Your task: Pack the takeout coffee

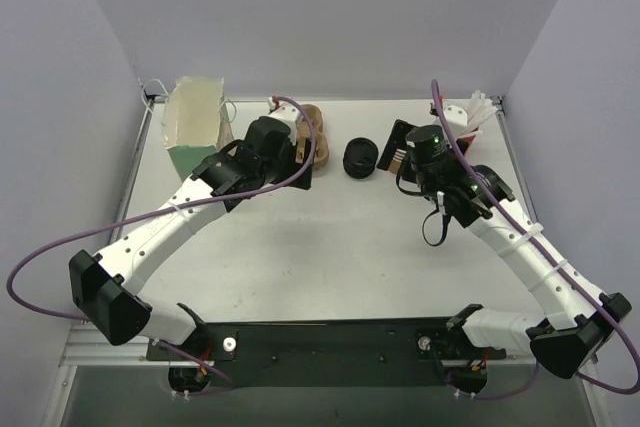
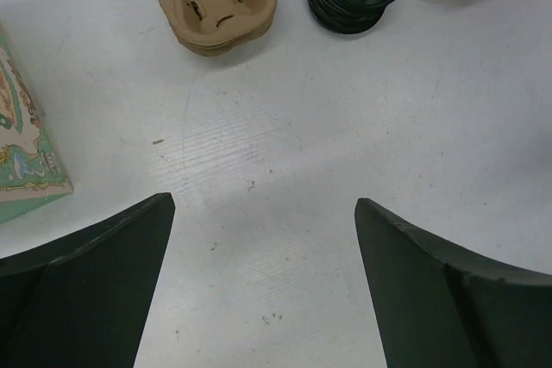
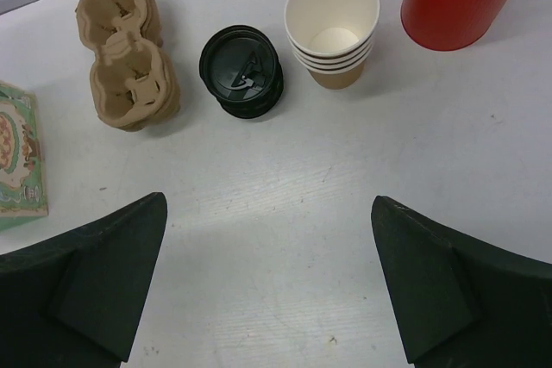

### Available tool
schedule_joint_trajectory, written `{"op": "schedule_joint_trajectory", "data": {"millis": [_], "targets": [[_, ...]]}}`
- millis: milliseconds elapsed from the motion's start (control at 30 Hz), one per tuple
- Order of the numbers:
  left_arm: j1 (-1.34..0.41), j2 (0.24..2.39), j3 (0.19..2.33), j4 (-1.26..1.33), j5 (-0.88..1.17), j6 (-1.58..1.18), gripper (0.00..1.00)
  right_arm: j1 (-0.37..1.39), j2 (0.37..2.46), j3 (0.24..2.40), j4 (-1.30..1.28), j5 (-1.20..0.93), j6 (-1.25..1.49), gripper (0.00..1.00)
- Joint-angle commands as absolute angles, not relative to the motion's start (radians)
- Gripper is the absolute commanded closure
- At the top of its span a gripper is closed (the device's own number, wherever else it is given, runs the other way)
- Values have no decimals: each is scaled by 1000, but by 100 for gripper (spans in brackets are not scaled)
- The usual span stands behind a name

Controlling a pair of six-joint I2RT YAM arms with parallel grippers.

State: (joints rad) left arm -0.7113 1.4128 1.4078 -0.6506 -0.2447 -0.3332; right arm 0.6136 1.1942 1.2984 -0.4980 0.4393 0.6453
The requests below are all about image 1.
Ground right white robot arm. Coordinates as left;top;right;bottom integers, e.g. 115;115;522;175
378;120;632;379

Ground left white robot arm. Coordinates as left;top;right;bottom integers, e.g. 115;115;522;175
69;113;300;359

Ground black coffee lid stack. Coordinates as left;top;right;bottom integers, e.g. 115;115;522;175
342;137;378;180

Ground green paper takeout bag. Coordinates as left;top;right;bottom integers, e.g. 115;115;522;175
162;76;237;181

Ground red straw holder cup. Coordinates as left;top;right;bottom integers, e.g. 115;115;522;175
456;128;482;154

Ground brown cardboard cup carrier stack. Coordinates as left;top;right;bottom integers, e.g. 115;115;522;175
295;104;329;172

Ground white wrapped straws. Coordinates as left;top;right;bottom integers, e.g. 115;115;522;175
460;90;498;138

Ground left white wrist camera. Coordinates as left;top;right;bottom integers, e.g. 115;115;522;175
267;96;303;140

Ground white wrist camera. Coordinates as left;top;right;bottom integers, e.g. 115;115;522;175
267;96;303;140
443;101;468;138

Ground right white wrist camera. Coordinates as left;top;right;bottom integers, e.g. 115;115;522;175
443;101;468;138

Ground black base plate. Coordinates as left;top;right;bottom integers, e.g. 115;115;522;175
145;316;509;388

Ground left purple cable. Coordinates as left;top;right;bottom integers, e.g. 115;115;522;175
6;95;321;321

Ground purple cable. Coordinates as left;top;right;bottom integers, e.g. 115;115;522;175
6;95;321;321
430;79;632;394

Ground aluminium front rail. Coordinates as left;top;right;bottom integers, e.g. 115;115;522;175
59;324;170;367

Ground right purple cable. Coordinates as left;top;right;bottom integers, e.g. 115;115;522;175
430;79;632;394

